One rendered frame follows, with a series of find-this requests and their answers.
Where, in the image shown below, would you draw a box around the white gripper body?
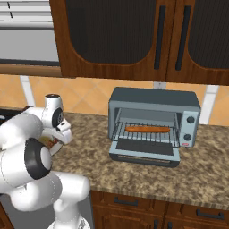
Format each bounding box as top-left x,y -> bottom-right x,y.
53,126 -> 73,147

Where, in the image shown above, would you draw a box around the kebab skewer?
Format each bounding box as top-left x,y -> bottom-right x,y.
39,135 -> 59,148

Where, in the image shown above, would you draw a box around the toaster oven door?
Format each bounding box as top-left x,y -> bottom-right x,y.
108,140 -> 182,168

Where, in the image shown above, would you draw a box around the baguette bread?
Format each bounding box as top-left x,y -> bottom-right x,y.
124,125 -> 172,134

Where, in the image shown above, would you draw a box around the grey toaster oven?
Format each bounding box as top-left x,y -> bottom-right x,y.
107,86 -> 202,168

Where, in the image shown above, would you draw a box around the wooden lower cupboard door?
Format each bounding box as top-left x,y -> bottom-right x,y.
163,217 -> 229,229
91,205 -> 165,229

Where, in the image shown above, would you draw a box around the wooden cupboard door dark panel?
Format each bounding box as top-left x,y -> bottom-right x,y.
165,0 -> 229,87
49,0 -> 177,82

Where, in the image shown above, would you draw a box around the black hob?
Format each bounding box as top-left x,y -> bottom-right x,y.
0,106 -> 32,122

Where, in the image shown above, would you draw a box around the wooden drawer front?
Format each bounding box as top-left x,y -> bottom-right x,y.
90,191 -> 168,216
165,201 -> 229,229

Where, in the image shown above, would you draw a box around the silver range hood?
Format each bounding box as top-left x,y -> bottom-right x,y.
0,0 -> 61,68

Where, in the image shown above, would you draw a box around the toaster oven wire rack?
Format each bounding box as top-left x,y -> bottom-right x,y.
112,121 -> 181,148

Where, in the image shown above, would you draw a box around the black drawer handle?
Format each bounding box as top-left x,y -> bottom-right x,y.
114,196 -> 140,208
195,208 -> 225,221

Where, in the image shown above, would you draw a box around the white wall socket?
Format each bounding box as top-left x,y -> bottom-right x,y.
153,81 -> 166,90

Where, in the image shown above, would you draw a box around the black cupboard door handle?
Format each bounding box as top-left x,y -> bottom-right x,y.
174,4 -> 192,72
153,4 -> 166,71

